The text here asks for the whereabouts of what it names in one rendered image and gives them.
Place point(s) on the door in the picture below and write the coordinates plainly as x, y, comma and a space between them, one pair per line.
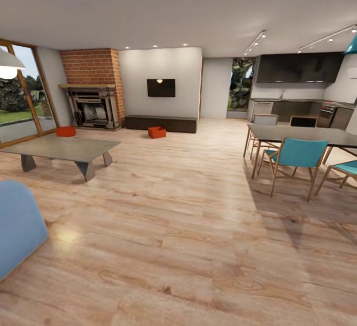
26, 108

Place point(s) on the cabinet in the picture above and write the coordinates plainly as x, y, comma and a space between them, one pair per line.
277, 68
170, 123
319, 67

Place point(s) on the oven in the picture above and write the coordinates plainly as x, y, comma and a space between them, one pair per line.
326, 115

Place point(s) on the breakfast table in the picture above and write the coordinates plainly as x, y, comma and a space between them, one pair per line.
275, 134

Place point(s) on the storage box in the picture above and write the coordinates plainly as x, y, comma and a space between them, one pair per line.
66, 131
156, 132

